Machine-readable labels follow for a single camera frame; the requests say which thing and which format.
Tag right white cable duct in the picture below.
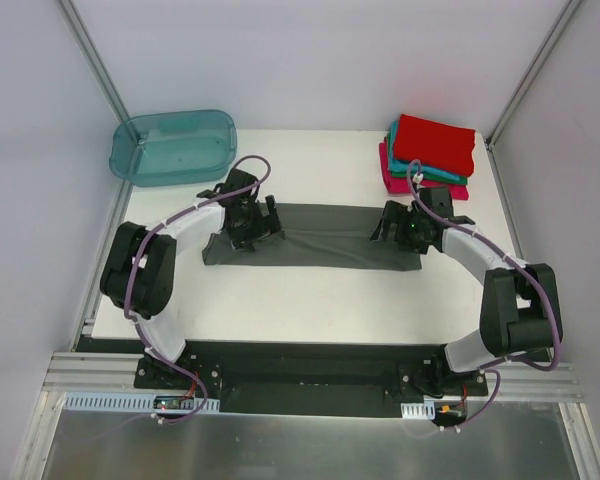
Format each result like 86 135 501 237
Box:
400 401 436 421

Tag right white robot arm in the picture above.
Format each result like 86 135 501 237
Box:
370 187 563 395

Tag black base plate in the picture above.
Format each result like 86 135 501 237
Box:
77 339 488 418

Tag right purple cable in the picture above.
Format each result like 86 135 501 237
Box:
404 159 565 441

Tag pink folded t shirt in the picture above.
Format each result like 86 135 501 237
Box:
378 142 470 201

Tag left white cable duct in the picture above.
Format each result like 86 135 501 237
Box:
64 392 220 415

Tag teal folded t shirt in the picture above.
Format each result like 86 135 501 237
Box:
387 120 457 180

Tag teal plastic bin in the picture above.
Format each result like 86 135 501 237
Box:
109 109 237 187

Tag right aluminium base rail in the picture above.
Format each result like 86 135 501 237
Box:
496 364 584 403

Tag left aluminium frame post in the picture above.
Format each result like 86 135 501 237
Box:
55 0 130 123

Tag white cable duct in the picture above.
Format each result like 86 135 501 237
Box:
400 401 436 421
64 392 220 415

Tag aluminium frame post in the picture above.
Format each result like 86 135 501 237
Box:
55 0 130 123
485 0 586 151

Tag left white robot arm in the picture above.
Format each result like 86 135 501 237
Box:
99 169 283 389

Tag grey t shirt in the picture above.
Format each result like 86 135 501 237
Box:
202 204 421 272

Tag right aluminium frame post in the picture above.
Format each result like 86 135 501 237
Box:
485 0 586 151

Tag red folded t shirt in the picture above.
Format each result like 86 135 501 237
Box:
392 114 476 177

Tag green folded t shirt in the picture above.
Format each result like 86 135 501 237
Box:
386 120 468 186

